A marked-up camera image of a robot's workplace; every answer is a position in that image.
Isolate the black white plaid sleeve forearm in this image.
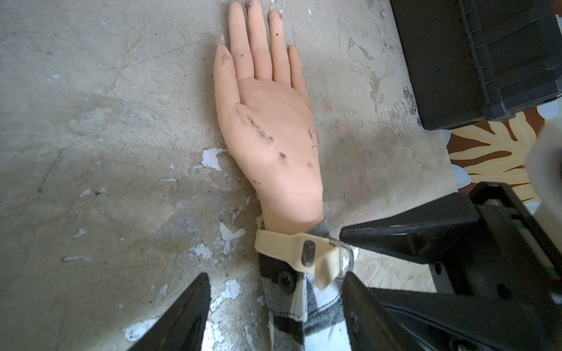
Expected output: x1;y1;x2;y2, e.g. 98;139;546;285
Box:
259;214;351;350

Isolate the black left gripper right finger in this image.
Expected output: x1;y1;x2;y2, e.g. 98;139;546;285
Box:
342;271;421;351

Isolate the mannequin hand with painted nails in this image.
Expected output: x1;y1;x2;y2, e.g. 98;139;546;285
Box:
214;1;324;235

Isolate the black yellow plastic toolbox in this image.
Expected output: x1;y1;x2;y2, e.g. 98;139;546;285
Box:
392;0;561;130

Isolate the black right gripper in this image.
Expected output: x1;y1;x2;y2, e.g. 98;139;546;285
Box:
340;182;561;350

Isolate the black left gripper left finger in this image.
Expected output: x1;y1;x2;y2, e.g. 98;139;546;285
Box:
130;273;211;351

